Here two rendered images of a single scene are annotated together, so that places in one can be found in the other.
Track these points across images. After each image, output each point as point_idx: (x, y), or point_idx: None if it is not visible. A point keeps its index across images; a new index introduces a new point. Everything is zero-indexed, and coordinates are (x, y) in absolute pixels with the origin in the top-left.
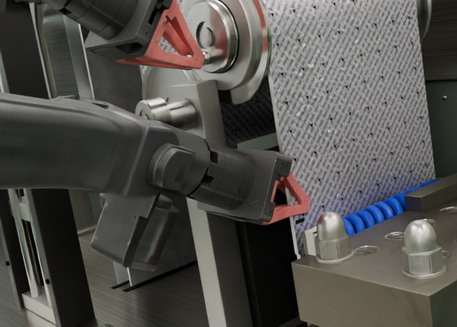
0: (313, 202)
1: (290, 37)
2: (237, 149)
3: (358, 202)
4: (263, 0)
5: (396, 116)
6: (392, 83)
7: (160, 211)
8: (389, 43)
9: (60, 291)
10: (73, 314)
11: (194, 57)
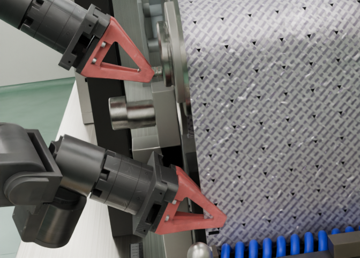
0: (231, 219)
1: (217, 71)
2: (154, 163)
3: (291, 227)
4: (192, 35)
5: (355, 152)
6: (354, 119)
7: (54, 208)
8: (356, 79)
9: (112, 207)
10: (122, 226)
11: (141, 73)
